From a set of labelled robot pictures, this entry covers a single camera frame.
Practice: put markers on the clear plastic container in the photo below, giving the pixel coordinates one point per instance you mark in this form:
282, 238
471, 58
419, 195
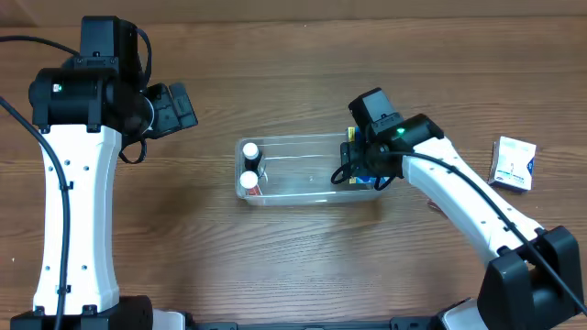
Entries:
299, 170

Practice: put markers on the black bottle white cap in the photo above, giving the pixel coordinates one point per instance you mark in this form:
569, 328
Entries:
254, 159

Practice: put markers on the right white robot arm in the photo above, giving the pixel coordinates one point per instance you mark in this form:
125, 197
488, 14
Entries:
532, 275

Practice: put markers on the white blue medicine box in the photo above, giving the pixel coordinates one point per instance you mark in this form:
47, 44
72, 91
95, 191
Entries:
512, 164

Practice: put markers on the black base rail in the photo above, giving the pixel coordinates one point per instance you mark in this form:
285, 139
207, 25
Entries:
396, 323

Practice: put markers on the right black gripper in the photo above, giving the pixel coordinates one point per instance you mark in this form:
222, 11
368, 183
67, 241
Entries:
350, 156

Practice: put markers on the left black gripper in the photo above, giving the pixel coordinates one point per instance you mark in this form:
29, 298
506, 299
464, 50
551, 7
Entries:
172, 112

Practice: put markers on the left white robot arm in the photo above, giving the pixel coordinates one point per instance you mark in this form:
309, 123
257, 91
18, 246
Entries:
83, 118

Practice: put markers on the orange bottle white cap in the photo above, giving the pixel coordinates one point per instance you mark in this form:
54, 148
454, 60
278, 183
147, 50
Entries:
249, 181

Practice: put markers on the blue yellow VapoDrops box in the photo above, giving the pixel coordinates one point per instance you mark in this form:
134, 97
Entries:
352, 135

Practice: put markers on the red Panadol box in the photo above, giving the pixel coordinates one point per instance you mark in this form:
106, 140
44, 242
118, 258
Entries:
434, 206

